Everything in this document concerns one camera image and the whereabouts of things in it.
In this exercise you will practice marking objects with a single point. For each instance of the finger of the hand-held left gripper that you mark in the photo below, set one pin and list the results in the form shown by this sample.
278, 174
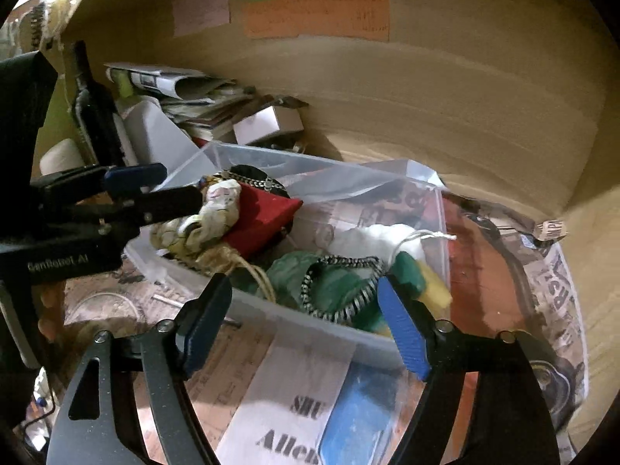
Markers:
135, 176
164, 201

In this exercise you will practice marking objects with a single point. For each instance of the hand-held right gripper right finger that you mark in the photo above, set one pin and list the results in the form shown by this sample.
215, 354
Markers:
402, 334

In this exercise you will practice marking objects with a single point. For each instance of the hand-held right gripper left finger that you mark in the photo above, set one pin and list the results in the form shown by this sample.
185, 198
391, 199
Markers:
203, 339

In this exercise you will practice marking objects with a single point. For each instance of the floral cloth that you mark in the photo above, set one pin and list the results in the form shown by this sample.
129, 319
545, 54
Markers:
218, 208

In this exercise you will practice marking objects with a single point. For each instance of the yellow green sponge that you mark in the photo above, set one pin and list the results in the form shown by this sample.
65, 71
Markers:
436, 290

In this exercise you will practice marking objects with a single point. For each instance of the green cloth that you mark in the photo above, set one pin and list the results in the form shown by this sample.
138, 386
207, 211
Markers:
334, 290

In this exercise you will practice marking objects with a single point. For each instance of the beige twine bundle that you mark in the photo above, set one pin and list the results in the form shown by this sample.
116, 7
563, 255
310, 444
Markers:
227, 256

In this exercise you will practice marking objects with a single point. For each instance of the black pouch with trim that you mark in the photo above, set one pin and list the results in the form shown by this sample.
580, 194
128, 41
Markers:
252, 174

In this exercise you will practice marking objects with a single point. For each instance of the clear plastic storage bin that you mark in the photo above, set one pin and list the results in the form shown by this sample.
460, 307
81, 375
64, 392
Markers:
310, 329

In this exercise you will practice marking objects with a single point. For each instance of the red pouch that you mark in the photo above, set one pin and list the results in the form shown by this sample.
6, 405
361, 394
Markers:
261, 218

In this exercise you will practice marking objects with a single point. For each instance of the black white striped hair band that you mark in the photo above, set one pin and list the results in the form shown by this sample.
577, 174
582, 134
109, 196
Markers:
310, 281

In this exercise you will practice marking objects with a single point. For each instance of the white paper bag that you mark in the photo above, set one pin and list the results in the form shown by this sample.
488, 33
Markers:
155, 135

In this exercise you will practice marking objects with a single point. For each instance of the white plastic jar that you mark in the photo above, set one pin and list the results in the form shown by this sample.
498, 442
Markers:
63, 155

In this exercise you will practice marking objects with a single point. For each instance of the dark wine bottle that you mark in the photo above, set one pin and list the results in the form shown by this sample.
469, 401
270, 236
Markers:
97, 106

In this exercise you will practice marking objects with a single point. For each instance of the stack of newspapers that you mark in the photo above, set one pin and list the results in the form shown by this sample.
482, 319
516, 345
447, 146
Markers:
193, 97

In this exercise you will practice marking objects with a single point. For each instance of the small white box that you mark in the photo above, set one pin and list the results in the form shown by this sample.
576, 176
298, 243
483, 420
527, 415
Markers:
264, 123

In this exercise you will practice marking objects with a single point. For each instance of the clear plastic bag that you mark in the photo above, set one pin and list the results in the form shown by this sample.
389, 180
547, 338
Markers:
368, 179

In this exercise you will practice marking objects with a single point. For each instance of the pink sticky note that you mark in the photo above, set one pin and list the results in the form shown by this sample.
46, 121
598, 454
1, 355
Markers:
201, 7

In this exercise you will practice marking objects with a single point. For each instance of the small striped tag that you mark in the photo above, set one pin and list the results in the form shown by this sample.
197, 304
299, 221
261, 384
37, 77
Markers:
551, 230

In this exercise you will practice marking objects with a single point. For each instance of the orange sticky note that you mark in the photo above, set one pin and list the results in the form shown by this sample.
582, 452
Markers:
315, 17

